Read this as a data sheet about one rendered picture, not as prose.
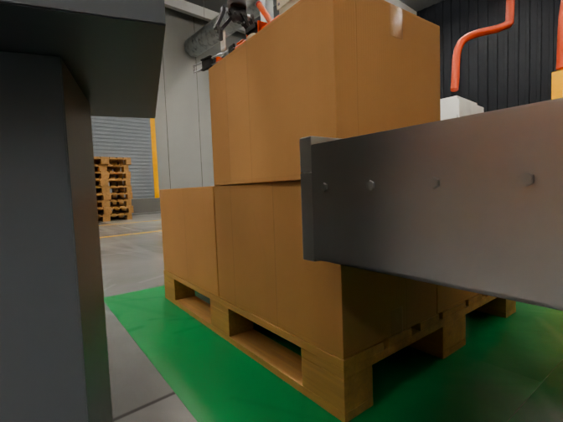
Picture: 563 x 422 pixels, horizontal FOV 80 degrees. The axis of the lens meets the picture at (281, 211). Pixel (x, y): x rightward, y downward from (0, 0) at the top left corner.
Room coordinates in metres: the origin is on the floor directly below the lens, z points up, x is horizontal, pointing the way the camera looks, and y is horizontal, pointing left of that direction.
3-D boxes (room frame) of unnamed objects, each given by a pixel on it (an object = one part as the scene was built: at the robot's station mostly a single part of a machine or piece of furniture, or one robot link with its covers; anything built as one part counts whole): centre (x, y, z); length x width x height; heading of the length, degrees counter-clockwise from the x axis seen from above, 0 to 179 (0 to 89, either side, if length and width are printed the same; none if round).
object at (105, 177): (7.32, 3.95, 0.65); 1.29 x 1.10 x 1.30; 42
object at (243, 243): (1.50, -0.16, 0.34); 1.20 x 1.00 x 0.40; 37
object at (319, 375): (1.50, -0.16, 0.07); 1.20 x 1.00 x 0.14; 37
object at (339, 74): (1.06, -0.10, 0.74); 0.60 x 0.40 x 0.40; 36
